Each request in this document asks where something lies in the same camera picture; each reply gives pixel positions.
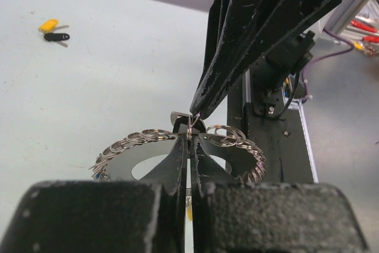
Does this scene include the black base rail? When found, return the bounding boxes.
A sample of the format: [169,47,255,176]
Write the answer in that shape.
[227,72,319,183]

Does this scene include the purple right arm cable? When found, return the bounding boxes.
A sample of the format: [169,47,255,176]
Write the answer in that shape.
[301,27,361,103]

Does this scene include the black solid tag key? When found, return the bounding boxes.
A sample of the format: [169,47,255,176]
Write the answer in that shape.
[43,33,70,47]

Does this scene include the metal disc keyring organizer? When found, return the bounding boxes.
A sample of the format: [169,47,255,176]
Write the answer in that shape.
[90,125,267,184]

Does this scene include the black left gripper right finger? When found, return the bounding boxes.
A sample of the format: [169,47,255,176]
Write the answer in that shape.
[189,137,370,252]

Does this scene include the yellow tag key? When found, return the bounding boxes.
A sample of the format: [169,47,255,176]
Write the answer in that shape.
[38,19,69,33]

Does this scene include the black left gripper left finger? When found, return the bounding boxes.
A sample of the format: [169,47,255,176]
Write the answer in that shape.
[0,136,189,253]

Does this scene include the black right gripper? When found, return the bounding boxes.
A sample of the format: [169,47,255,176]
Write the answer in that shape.
[190,0,342,116]

